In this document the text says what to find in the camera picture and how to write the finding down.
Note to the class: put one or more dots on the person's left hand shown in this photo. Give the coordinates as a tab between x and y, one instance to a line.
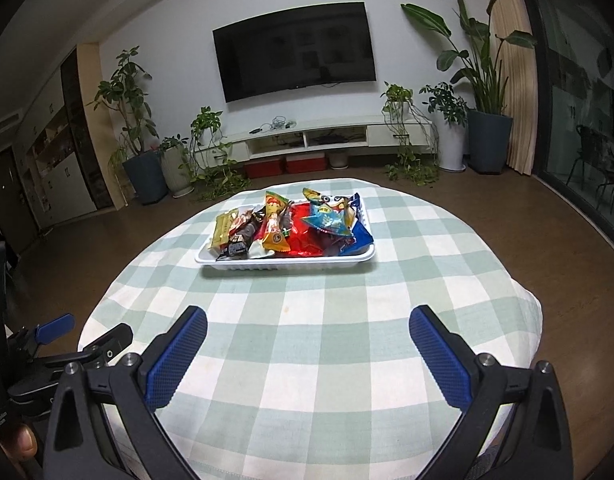
22	442

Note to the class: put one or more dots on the green checked tablecloth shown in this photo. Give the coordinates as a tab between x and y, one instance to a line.
312	335

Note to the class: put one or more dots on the white television cabinet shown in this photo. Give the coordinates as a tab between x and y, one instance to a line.
272	142

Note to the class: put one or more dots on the red storage box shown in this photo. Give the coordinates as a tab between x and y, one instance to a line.
306	164
263	168

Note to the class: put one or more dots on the small plant in grey pot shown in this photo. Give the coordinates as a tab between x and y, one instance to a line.
176	175

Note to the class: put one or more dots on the beige curtain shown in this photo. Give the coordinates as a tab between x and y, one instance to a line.
519	110

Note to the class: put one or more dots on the large red snack bag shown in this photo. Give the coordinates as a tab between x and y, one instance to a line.
307	240

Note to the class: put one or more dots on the dark blue cookie bag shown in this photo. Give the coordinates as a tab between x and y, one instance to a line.
361	232

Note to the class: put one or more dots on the wooden display cabinet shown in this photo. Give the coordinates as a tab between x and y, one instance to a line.
57	160

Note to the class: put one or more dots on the black chair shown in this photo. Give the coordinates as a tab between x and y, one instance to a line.
584	152

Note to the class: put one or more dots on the black wall television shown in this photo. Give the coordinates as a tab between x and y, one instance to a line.
297	50

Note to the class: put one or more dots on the large leaf plant in dark pot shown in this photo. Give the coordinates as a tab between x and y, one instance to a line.
489	140

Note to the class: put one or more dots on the orange snack packet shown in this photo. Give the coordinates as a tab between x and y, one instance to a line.
277	227

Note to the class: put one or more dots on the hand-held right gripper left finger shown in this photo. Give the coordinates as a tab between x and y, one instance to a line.
177	355

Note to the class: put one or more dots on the gold snack packet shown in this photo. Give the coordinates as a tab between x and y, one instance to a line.
223	227

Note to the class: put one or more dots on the black snack packet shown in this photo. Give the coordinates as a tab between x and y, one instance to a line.
237	247

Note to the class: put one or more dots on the glass sliding door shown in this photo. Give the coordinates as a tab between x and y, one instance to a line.
577	85

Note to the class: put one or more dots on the small white pot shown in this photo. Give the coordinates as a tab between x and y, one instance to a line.
339	159

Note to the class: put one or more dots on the bushy plant in white pot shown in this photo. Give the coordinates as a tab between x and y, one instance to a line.
452	145

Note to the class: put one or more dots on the light blue panda snack packet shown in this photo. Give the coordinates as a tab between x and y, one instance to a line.
329	215

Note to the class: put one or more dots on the trailing vine plant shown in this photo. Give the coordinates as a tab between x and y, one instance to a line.
207	120
397	95

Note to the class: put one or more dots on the potted tree in dark pot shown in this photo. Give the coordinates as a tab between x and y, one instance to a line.
144	175

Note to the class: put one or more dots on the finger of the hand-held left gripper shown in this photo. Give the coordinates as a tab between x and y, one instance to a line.
54	329
107	341

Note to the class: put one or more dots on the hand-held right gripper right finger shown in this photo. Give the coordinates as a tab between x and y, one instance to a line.
439	355

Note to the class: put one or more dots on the white plastic tray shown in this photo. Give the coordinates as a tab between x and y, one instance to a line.
287	263

